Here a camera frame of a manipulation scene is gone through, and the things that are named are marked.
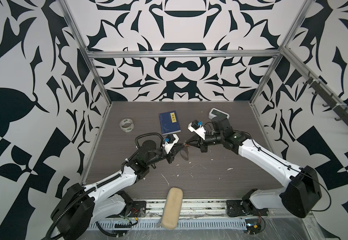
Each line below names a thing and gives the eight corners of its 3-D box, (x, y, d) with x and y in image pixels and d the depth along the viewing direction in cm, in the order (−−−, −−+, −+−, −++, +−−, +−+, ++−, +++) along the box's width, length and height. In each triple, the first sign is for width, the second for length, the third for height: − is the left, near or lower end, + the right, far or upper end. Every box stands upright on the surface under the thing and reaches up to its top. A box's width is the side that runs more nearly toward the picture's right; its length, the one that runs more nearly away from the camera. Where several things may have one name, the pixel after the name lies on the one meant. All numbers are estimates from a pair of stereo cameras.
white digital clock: (208, 118, 114) (210, 114, 109) (208, 112, 118) (210, 107, 113) (227, 121, 113) (229, 116, 108) (226, 114, 116) (228, 109, 112)
